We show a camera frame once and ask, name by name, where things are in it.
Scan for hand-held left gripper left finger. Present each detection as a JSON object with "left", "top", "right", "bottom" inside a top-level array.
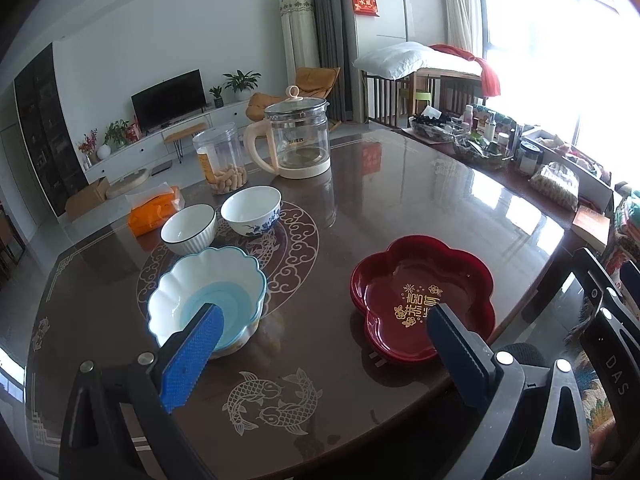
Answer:
[{"left": 59, "top": 302, "right": 225, "bottom": 480}]

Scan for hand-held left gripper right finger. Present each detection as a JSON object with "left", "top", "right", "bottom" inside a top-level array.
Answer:
[{"left": 426, "top": 304, "right": 593, "bottom": 480}]

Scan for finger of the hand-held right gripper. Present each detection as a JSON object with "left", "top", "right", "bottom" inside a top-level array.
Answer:
[
  {"left": 572, "top": 247, "right": 640, "bottom": 411},
  {"left": 619, "top": 259, "right": 640, "bottom": 306}
]

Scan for white blue scalloped bowl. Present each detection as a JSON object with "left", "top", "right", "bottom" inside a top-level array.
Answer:
[
  {"left": 147, "top": 246, "right": 267, "bottom": 353},
  {"left": 210, "top": 305, "right": 264, "bottom": 360}
]

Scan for white ribbed bowl black rim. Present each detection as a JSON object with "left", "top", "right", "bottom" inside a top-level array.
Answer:
[{"left": 160, "top": 203, "right": 218, "bottom": 256}]

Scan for white bowl blue floral print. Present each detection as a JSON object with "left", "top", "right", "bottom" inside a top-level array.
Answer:
[{"left": 220, "top": 186, "right": 283, "bottom": 238}]

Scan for brown book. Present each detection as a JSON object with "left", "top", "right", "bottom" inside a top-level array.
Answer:
[{"left": 570, "top": 205, "right": 612, "bottom": 251}]

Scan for orange tissue pack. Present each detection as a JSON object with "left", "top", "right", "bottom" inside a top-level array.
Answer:
[{"left": 125, "top": 185, "right": 185, "bottom": 237}]

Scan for round wooden board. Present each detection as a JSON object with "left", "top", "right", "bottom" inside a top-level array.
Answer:
[{"left": 106, "top": 167, "right": 151, "bottom": 200}]

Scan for cardboard box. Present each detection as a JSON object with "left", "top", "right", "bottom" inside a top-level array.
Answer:
[{"left": 65, "top": 176, "right": 111, "bottom": 221}]

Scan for basket of bottles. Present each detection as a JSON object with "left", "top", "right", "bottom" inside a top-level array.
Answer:
[{"left": 452, "top": 105, "right": 523, "bottom": 171}]

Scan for clear plastic jar of peanuts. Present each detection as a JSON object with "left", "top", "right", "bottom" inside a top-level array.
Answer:
[{"left": 192, "top": 122, "right": 249, "bottom": 196}]

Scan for white television cabinet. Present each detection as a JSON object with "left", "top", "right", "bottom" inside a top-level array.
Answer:
[{"left": 82, "top": 99, "right": 251, "bottom": 185}]

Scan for wooden bench hairpin legs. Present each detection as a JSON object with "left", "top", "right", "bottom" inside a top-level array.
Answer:
[{"left": 164, "top": 121, "right": 208, "bottom": 163}]

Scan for basket of small clutter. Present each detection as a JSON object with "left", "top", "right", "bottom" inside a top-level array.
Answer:
[{"left": 409, "top": 105, "right": 469, "bottom": 144}]

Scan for red flowers in vase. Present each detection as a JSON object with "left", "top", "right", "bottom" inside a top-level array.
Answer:
[{"left": 77, "top": 129, "right": 99, "bottom": 168}]

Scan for green bushy potted plant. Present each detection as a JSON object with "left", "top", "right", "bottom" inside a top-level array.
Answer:
[{"left": 104, "top": 120, "right": 130, "bottom": 150}]

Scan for red cloth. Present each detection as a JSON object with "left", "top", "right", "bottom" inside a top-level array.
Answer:
[{"left": 429, "top": 44, "right": 501, "bottom": 97}]

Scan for black flat television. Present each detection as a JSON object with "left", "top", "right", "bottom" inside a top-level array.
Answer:
[{"left": 131, "top": 69, "right": 207, "bottom": 135}]

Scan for dark wooden crib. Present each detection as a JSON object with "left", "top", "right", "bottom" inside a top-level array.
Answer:
[{"left": 361, "top": 67, "right": 488, "bottom": 131}]

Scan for dark glass display cabinet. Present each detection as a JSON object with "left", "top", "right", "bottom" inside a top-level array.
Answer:
[{"left": 14, "top": 42, "right": 88, "bottom": 218}]

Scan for large leafy potted plant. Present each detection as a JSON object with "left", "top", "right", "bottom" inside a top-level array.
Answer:
[{"left": 223, "top": 70, "right": 262, "bottom": 102}]

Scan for orange lounge chair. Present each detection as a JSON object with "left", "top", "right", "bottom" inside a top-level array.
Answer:
[{"left": 246, "top": 66, "right": 342, "bottom": 131}]

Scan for white pillow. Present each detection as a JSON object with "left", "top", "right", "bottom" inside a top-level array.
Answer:
[{"left": 353, "top": 41, "right": 434, "bottom": 81}]

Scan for white sheer curtain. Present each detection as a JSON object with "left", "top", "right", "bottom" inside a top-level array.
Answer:
[{"left": 440, "top": 0, "right": 483, "bottom": 61}]

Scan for covered standing air conditioner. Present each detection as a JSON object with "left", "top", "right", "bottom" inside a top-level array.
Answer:
[{"left": 278, "top": 0, "right": 321, "bottom": 72}]

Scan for grey curtain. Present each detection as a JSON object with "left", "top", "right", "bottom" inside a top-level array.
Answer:
[{"left": 295, "top": 0, "right": 358, "bottom": 123}]

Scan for glass kettle cream handle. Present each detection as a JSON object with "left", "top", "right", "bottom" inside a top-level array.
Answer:
[{"left": 243, "top": 86, "right": 333, "bottom": 180}]

